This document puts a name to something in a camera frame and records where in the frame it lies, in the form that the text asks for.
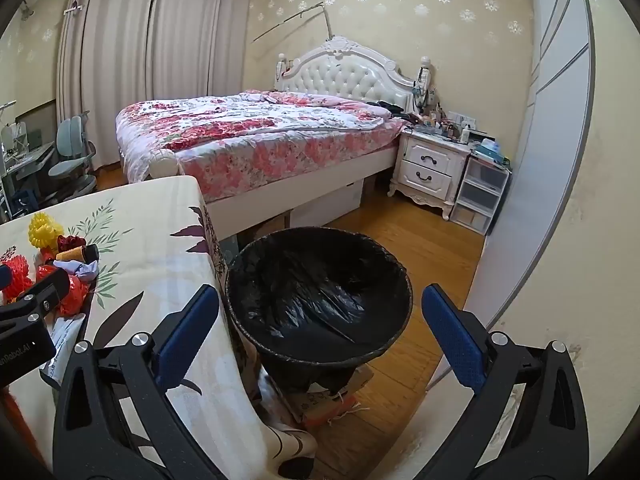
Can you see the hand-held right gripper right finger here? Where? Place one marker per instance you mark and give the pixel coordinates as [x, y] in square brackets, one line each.
[452, 335]

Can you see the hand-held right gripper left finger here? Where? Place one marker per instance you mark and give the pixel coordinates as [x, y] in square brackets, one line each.
[187, 335]

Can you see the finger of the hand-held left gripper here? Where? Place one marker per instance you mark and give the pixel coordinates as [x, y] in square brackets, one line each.
[4, 276]
[50, 285]

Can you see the red foam fruit net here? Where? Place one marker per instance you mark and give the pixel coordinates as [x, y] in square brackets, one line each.
[17, 275]

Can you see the red plastic wrapper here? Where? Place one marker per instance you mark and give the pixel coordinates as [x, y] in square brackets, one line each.
[76, 294]

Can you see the lilac glove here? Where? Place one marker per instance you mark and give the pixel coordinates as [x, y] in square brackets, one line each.
[82, 270]

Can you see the orange label brown bottle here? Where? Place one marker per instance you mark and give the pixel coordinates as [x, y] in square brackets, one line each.
[70, 254]

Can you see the dark red satin cloth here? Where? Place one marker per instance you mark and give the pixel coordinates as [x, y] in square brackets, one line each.
[67, 242]

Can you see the white plastic packet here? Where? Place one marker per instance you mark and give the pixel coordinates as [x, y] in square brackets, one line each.
[65, 331]

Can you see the yellow foam fruit net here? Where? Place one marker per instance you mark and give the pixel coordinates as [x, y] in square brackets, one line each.
[42, 230]

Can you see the black bagged waste bin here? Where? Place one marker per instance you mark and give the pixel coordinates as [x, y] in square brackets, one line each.
[320, 300]

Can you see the orange cloth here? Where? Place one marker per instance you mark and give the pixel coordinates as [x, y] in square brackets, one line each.
[12, 420]

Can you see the blue plastic stool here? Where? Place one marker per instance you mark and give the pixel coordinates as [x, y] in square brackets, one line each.
[22, 201]

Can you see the leaf print tablecloth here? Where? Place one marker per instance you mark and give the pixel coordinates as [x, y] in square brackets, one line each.
[150, 240]

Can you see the grey study desk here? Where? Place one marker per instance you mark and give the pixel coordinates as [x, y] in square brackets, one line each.
[30, 156]

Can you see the clear plastic drawer unit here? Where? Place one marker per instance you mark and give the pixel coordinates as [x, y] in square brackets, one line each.
[477, 195]

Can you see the printed cardboard box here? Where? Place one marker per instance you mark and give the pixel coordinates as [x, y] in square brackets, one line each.
[320, 402]

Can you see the grey-blue desk chair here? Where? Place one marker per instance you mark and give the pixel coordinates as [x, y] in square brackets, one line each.
[70, 135]

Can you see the white carved nightstand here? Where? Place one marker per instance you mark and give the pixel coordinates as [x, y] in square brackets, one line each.
[425, 160]

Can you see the white underbed storage box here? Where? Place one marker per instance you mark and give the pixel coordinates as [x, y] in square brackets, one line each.
[325, 205]

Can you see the teal tissue pack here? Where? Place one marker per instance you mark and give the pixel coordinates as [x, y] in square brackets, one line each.
[492, 149]

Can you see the pink floral blanket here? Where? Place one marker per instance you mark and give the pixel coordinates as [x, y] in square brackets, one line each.
[240, 130]

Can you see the pile of small toiletries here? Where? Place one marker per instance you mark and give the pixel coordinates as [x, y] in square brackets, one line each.
[435, 120]

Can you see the beige curtain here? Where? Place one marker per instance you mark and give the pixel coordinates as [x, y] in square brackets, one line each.
[200, 35]
[110, 60]

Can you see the white sliding wardrobe door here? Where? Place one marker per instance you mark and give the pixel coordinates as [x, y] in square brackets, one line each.
[550, 110]

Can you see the white tufted bed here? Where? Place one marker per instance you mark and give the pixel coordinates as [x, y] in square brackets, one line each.
[345, 75]

